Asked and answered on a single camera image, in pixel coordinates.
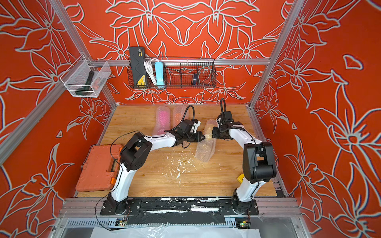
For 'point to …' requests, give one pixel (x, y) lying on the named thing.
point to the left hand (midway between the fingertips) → (206, 136)
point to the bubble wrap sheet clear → (206, 148)
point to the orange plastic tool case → (99, 170)
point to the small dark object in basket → (195, 79)
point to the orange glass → (176, 112)
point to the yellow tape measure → (240, 178)
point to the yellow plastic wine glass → (208, 132)
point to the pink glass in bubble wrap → (162, 122)
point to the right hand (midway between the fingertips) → (212, 133)
